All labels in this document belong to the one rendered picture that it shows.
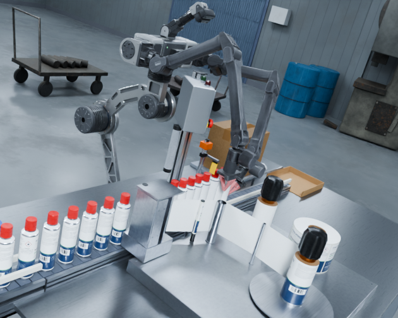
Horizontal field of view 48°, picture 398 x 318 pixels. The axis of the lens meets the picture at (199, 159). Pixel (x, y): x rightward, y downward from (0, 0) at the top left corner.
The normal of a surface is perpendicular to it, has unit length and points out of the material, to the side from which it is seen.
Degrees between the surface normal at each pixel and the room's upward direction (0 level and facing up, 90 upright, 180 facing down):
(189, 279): 0
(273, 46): 90
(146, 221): 90
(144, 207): 90
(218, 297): 0
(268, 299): 0
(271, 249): 90
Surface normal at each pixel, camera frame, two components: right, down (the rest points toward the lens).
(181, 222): 0.35, 0.42
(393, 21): -0.40, 0.25
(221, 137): -0.58, 0.16
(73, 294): 0.24, -0.90
